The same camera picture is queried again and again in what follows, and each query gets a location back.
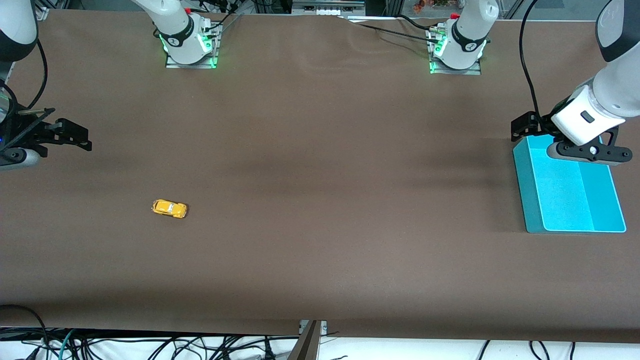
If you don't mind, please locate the yellow beetle toy car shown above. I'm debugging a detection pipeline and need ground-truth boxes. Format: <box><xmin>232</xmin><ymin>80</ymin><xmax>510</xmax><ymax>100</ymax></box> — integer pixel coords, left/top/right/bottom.
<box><xmin>151</xmin><ymin>199</ymin><xmax>188</xmax><ymax>219</ymax></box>

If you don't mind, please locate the teal plastic bin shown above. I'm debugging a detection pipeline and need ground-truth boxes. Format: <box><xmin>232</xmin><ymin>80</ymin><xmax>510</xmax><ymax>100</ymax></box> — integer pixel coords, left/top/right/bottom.
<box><xmin>512</xmin><ymin>134</ymin><xmax>627</xmax><ymax>234</ymax></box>

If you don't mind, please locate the orange background object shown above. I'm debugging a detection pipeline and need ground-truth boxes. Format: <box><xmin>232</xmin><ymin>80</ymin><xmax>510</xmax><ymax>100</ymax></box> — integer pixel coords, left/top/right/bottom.
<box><xmin>414</xmin><ymin>0</ymin><xmax>451</xmax><ymax>13</ymax></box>

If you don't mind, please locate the brown table cover sheet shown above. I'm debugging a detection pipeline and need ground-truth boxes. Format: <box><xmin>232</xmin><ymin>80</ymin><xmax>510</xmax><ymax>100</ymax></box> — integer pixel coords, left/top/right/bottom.
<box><xmin>0</xmin><ymin>9</ymin><xmax>640</xmax><ymax>345</ymax></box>

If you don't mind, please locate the white power strip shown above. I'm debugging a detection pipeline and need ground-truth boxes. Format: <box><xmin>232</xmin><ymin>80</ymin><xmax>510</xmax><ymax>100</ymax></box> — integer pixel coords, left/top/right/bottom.
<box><xmin>291</xmin><ymin>0</ymin><xmax>367</xmax><ymax>17</ymax></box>

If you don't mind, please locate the grey metal table leg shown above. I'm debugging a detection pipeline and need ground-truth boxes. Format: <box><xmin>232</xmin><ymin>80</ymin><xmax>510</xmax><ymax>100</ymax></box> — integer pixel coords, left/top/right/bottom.
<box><xmin>287</xmin><ymin>320</ymin><xmax>323</xmax><ymax>360</ymax></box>

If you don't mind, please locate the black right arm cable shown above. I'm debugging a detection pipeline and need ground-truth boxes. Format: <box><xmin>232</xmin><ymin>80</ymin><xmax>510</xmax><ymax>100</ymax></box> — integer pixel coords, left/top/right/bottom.
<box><xmin>27</xmin><ymin>40</ymin><xmax>49</xmax><ymax>110</ymax></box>

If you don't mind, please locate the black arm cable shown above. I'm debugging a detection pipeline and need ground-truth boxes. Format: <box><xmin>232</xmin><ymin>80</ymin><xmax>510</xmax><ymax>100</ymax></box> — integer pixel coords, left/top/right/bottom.
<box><xmin>518</xmin><ymin>0</ymin><xmax>544</xmax><ymax>119</ymax></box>
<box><xmin>27</xmin><ymin>40</ymin><xmax>49</xmax><ymax>110</ymax></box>

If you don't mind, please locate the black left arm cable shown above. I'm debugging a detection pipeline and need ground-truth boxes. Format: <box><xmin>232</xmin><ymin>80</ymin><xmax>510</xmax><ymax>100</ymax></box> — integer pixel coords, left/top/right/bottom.
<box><xmin>518</xmin><ymin>0</ymin><xmax>544</xmax><ymax>119</ymax></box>

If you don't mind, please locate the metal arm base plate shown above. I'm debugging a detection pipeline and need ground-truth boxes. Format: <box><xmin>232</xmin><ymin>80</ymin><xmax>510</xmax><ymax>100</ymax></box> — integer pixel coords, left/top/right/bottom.
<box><xmin>165</xmin><ymin>22</ymin><xmax>219</xmax><ymax>70</ymax></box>
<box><xmin>429</xmin><ymin>27</ymin><xmax>482</xmax><ymax>76</ymax></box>

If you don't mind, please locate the long black base cable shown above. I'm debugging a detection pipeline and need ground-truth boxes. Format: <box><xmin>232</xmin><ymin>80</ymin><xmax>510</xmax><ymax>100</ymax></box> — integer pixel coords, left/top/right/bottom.
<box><xmin>342</xmin><ymin>16</ymin><xmax>443</xmax><ymax>44</ymax></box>

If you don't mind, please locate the looped black floor cable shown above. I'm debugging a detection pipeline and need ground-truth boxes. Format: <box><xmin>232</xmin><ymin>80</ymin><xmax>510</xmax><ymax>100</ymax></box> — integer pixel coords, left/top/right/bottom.
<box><xmin>0</xmin><ymin>304</ymin><xmax>48</xmax><ymax>346</ymax></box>

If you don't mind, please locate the teal floor cable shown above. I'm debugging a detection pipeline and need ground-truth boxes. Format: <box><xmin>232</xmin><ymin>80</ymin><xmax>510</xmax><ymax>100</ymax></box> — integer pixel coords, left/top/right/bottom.
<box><xmin>57</xmin><ymin>329</ymin><xmax>76</xmax><ymax>360</ymax></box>

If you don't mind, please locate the silver table bracket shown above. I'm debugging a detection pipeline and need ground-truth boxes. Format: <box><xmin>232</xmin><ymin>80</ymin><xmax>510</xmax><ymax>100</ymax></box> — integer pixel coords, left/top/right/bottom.
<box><xmin>299</xmin><ymin>320</ymin><xmax>328</xmax><ymax>337</ymax></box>

